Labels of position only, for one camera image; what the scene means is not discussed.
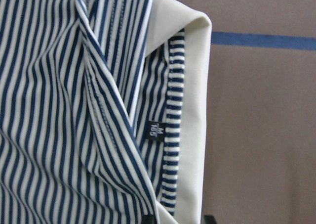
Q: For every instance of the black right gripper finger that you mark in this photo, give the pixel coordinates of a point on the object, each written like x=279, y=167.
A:
x=209, y=219

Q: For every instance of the brown paper table cover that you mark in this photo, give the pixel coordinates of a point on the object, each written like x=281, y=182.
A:
x=260, y=165

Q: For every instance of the navy white striped polo shirt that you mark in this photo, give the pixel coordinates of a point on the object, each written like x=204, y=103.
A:
x=102, y=111

